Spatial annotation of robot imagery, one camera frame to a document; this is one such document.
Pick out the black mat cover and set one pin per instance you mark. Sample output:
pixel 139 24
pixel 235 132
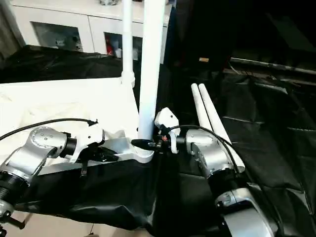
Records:
pixel 111 192

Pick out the grey curtain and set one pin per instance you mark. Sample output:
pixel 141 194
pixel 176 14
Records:
pixel 8 37

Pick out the white plastic table top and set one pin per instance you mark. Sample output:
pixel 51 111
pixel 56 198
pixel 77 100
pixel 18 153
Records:
pixel 61 103

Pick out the black case with gold label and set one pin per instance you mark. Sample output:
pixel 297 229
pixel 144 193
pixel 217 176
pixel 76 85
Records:
pixel 205 29

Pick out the black metal stand leg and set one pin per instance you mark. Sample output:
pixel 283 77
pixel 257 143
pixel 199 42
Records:
pixel 22 221

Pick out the grey metal rod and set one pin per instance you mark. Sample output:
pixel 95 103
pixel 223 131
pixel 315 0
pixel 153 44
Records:
pixel 271 64

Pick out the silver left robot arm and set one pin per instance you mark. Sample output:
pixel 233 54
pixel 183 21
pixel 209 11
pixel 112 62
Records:
pixel 32 150

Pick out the white plastic table leg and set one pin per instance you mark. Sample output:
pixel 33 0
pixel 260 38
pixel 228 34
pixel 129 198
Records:
pixel 150 74
pixel 212 106
pixel 128 44
pixel 198 98

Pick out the white cabinet with glass doors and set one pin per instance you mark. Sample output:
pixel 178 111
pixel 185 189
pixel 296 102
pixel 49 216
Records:
pixel 93 19

